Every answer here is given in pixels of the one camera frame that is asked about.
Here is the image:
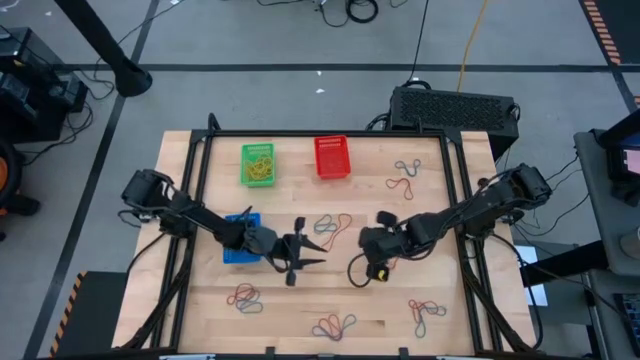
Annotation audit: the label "black computer tower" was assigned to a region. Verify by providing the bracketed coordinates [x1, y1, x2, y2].
[388, 85, 521, 162]

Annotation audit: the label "black monitor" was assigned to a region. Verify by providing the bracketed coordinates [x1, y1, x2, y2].
[597, 107, 640, 202]

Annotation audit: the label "grey desk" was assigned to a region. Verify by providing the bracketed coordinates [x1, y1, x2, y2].
[573, 128, 640, 277]

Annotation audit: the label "green plastic basket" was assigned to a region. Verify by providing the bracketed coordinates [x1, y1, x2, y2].
[240, 142, 277, 189]

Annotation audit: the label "black stand pole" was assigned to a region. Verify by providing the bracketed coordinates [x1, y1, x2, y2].
[52, 0, 154, 99]

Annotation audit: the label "black aluminium rig frame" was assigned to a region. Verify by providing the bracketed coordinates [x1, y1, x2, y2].
[119, 112, 544, 359]

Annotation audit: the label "black hazard-striped floor mat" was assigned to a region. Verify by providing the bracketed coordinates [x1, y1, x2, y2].
[579, 0, 640, 67]
[49, 271, 130, 359]

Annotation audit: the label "coiled black floor cable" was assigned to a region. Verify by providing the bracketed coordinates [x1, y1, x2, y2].
[319, 0, 381, 26]

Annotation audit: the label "rubber bands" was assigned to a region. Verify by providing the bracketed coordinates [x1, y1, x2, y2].
[393, 158, 422, 179]

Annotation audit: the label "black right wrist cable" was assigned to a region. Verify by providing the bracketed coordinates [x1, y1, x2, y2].
[347, 252, 382, 290]

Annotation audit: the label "black keyboard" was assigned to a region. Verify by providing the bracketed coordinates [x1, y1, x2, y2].
[613, 292, 640, 359]

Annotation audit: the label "black and orange wheel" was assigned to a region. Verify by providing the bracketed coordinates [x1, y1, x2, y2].
[0, 137, 42, 242]

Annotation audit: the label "red plastic basket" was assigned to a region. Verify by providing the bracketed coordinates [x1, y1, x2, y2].
[313, 134, 352, 180]

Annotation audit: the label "black equipment cart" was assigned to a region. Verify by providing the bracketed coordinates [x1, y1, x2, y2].
[0, 27, 90, 145]

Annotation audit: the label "yellow power cable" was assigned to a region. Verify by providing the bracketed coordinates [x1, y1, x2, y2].
[456, 0, 490, 95]

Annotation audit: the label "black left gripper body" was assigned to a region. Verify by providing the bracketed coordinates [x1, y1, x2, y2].
[243, 217, 307, 287]

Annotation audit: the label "black power cable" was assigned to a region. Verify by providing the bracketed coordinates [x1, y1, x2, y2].
[405, 0, 432, 85]

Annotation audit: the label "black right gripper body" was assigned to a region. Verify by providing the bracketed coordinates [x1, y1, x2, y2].
[358, 210, 409, 283]

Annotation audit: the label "blue plastic basket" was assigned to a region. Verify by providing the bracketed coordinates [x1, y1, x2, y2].
[222, 212, 264, 265]

